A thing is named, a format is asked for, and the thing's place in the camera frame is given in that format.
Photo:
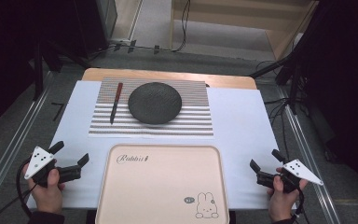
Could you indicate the striped placemat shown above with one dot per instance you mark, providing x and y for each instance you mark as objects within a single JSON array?
[{"x": 195, "y": 121}]

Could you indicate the black cabinet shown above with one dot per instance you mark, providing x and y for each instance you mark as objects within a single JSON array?
[{"x": 93, "y": 25}]

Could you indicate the wooden table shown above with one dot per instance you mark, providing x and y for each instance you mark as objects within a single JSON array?
[{"x": 230, "y": 81}]

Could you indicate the dark curtain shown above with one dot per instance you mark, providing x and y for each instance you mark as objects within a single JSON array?
[
  {"x": 6, "y": 46},
  {"x": 348, "y": 77}
]

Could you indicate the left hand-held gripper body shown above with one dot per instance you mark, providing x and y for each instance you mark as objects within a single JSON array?
[{"x": 37, "y": 160}]

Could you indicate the light wooden shelf unit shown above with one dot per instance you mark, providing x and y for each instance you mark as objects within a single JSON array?
[{"x": 230, "y": 18}]

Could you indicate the white table cover sheet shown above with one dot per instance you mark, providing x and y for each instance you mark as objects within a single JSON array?
[{"x": 242, "y": 124}]

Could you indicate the black metal stand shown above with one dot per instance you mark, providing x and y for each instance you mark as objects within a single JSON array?
[
  {"x": 292, "y": 71},
  {"x": 38, "y": 68}
]

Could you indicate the black round woven plate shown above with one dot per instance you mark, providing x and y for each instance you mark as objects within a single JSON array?
[{"x": 154, "y": 103}]

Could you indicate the person's left hand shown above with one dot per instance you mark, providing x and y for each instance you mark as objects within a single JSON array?
[{"x": 47, "y": 197}]

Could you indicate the person's right hand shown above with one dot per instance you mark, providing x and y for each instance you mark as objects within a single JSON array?
[{"x": 280, "y": 203}]

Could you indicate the metal floor rail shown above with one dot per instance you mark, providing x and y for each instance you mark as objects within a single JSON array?
[
  {"x": 15, "y": 137},
  {"x": 307, "y": 161}
]

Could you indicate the pink tray with rabbit print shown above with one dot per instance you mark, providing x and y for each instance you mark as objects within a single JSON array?
[{"x": 161, "y": 183}]

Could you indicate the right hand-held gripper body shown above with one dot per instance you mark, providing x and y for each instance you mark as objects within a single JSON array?
[{"x": 301, "y": 171}]

